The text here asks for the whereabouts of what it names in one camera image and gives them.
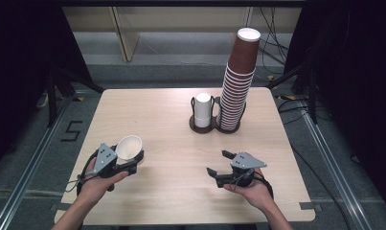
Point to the beige wooden panel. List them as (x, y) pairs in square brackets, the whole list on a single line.
[(125, 35)]

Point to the grey tape patch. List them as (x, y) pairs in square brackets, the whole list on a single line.
[(58, 207), (310, 206)]

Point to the person's left hand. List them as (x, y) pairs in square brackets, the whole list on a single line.
[(95, 187)]

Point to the yellow black floor tape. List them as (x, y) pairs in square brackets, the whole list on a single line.
[(78, 99), (270, 77), (286, 97)]

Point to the black metal stand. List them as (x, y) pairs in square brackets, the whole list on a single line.
[(51, 96), (312, 92)]

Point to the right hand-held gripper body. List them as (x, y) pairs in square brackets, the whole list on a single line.
[(245, 161)]

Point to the dark curtain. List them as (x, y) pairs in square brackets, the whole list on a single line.
[(18, 64), (356, 80)]

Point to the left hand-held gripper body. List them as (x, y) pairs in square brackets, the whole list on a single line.
[(105, 158)]

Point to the white paper cup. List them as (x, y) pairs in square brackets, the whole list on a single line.
[(129, 147)]

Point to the white metal frame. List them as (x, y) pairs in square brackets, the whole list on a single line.
[(248, 16)]

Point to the stack of white paper cups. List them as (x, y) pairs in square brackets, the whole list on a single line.
[(203, 108)]

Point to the stack of brown paper cups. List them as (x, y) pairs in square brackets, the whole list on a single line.
[(237, 92)]

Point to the person's right hand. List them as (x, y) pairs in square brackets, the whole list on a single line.
[(253, 195)]

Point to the metal floor rail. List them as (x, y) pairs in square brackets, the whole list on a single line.
[(334, 166), (27, 179)]

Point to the brown cup holder black rods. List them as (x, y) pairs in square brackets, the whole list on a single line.
[(214, 124)]

